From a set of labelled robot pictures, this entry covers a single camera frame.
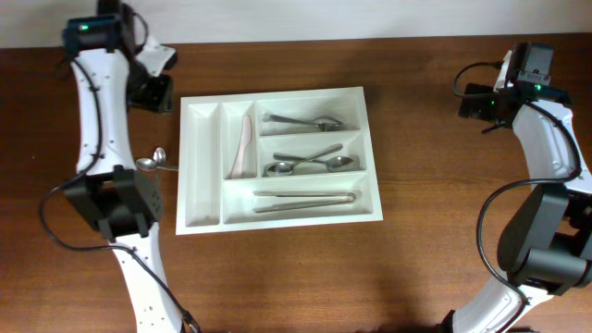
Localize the small steel teaspoon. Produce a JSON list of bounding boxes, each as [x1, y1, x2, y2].
[[153, 147, 167, 167]]

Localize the small steel teaspoon sideways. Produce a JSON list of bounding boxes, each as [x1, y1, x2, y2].
[[135, 158, 179, 171]]

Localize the large steel spoon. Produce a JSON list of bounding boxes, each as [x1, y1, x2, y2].
[[273, 154, 355, 172], [265, 143, 343, 177]]

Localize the steel serrated tongs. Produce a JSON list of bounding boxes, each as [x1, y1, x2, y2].
[[252, 190, 358, 215]]

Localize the steel fork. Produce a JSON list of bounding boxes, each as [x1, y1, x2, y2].
[[262, 113, 351, 133], [262, 115, 347, 130]]

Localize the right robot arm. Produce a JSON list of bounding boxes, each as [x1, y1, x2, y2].
[[438, 43, 591, 333]]

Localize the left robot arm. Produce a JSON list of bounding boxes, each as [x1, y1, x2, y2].
[[61, 1, 185, 332]]

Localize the white plastic cutlery tray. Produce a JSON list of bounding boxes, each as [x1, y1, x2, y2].
[[176, 87, 383, 235]]

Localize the right black cable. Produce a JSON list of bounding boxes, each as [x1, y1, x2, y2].
[[451, 60, 583, 333]]

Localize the black cable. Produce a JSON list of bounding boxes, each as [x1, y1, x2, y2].
[[37, 11, 203, 333], [451, 60, 583, 333]]

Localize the left black cable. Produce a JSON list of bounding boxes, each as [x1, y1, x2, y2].
[[37, 11, 203, 333]]

